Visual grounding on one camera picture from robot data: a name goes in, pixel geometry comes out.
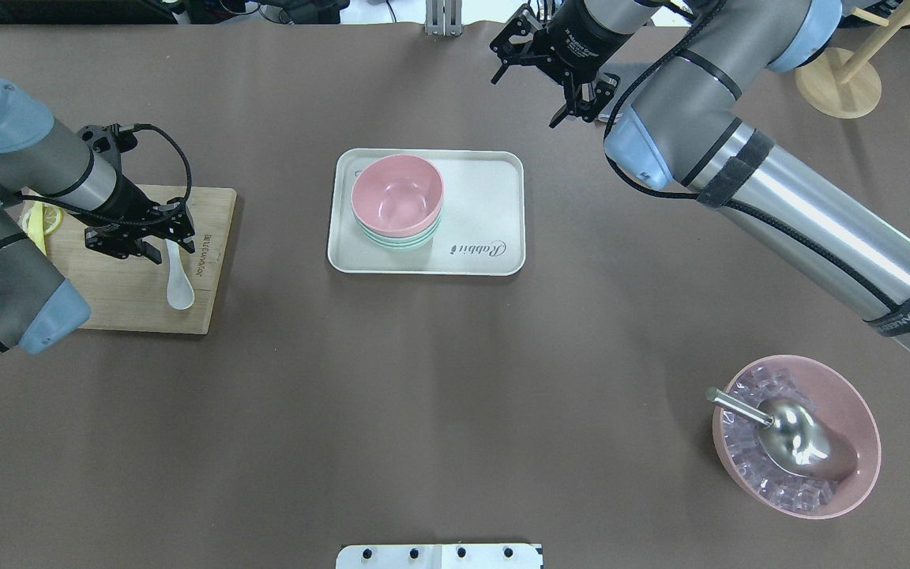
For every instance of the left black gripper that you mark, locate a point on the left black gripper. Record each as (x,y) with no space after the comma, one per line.
(128,207)

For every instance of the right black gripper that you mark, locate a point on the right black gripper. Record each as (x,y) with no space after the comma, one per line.
(584,41)

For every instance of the white ceramic spoon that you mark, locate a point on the white ceramic spoon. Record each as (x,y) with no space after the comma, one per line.
(179,291)

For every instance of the small pink bowl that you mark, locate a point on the small pink bowl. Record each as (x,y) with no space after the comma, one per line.
(398,195)

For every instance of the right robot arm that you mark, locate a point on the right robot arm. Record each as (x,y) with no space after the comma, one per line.
(672,133)

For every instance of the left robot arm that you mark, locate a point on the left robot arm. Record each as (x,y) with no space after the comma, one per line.
(43,160)

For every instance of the large pink ice bowl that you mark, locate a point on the large pink ice bowl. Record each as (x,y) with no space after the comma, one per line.
(832,399)

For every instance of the bamboo cutting board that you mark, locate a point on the bamboo cutting board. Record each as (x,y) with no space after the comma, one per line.
(130,294)

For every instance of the grey folded cloth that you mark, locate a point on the grey folded cloth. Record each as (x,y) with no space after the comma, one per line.
(620,75)

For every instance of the lemon slice upper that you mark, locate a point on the lemon slice upper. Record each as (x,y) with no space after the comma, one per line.
(51,218)

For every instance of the yellow plastic knife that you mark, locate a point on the yellow plastic knife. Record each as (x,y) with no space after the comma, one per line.
(32,222)

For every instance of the white rabbit tray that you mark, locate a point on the white rabbit tray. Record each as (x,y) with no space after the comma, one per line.
(482,229)

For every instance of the stacked green bowls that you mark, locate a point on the stacked green bowls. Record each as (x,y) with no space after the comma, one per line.
(403,243)

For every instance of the wooden mug tree stand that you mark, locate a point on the wooden mug tree stand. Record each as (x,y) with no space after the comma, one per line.
(843,83)

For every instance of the clear ice cubes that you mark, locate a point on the clear ice cubes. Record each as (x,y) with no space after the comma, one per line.
(791,493)

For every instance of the metal ice scoop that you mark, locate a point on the metal ice scoop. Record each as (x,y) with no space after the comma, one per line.
(794,438)

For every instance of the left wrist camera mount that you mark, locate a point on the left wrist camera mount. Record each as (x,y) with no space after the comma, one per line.
(109,142)

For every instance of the metal bracket at table edge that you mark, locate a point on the metal bracket at table edge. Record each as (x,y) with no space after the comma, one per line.
(443,18)

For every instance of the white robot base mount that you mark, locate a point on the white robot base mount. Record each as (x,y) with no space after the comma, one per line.
(451,555)

